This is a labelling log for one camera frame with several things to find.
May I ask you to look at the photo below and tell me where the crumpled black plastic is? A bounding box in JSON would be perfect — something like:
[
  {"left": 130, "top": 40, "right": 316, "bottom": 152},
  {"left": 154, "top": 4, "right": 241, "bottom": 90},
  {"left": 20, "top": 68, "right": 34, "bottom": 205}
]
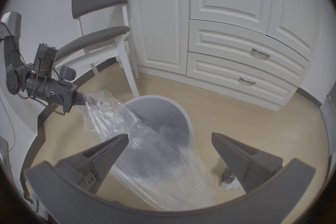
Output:
[{"left": 220, "top": 169, "right": 236, "bottom": 184}]

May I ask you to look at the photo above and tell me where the white trash bin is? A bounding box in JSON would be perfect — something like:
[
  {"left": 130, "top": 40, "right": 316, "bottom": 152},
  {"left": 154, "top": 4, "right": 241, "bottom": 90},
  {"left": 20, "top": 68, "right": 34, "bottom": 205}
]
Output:
[{"left": 115, "top": 95, "right": 200, "bottom": 187}]

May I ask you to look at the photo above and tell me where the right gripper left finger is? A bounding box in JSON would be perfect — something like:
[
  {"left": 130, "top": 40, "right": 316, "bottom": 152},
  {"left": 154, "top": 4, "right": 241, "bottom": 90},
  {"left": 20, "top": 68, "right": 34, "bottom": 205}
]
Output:
[{"left": 54, "top": 134, "right": 129, "bottom": 193}]

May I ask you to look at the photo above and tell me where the white wardrobe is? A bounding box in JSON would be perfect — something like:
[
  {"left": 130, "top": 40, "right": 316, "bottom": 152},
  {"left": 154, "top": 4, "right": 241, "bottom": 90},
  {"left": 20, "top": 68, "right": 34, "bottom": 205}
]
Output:
[{"left": 98, "top": 0, "right": 322, "bottom": 112}]

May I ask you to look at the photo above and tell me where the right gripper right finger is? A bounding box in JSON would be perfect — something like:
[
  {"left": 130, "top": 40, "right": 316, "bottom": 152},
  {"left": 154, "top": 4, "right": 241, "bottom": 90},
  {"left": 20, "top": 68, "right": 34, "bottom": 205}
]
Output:
[{"left": 212, "top": 132, "right": 284, "bottom": 193}]

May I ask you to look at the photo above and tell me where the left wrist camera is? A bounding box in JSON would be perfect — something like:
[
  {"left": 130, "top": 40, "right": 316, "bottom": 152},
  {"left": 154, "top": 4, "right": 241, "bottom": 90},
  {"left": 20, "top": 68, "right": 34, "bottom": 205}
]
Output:
[{"left": 58, "top": 65, "right": 77, "bottom": 86}]

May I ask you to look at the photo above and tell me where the white printed wrapper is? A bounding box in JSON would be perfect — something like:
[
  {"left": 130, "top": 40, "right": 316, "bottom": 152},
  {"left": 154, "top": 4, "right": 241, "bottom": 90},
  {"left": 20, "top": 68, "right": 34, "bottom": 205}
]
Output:
[{"left": 220, "top": 182, "right": 244, "bottom": 192}]

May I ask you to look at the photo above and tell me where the clear plastic bag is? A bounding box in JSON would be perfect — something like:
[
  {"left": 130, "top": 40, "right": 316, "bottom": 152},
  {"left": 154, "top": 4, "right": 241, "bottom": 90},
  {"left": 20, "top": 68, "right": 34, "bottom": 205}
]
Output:
[{"left": 82, "top": 90, "right": 223, "bottom": 210}]

